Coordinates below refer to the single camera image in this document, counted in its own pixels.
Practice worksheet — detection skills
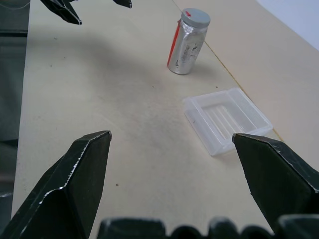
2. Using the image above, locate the silver can with grey lid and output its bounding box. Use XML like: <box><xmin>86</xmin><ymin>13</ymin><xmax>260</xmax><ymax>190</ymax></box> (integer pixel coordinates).
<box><xmin>167</xmin><ymin>20</ymin><xmax>209</xmax><ymax>76</ymax></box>

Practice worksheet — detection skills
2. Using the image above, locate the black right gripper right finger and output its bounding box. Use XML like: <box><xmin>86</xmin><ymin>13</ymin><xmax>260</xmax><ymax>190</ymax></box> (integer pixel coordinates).
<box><xmin>232</xmin><ymin>132</ymin><xmax>319</xmax><ymax>234</ymax></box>

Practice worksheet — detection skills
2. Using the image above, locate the clear plastic tray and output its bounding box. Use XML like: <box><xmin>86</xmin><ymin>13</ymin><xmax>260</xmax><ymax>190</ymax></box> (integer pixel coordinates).
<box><xmin>182</xmin><ymin>87</ymin><xmax>274</xmax><ymax>157</ymax></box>

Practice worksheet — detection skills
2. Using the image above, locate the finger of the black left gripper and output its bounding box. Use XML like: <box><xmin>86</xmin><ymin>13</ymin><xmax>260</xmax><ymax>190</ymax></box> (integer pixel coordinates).
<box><xmin>113</xmin><ymin>0</ymin><xmax>133</xmax><ymax>9</ymax></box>
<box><xmin>41</xmin><ymin>0</ymin><xmax>83</xmax><ymax>26</ymax></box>

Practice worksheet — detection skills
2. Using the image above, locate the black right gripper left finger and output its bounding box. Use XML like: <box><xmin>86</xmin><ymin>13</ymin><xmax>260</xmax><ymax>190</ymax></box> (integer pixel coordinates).
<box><xmin>0</xmin><ymin>130</ymin><xmax>112</xmax><ymax>239</ymax></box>

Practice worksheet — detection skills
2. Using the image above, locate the grey plastic jar lid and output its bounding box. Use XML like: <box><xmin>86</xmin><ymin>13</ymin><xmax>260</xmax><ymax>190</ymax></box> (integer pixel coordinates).
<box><xmin>180</xmin><ymin>7</ymin><xmax>211</xmax><ymax>28</ymax></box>

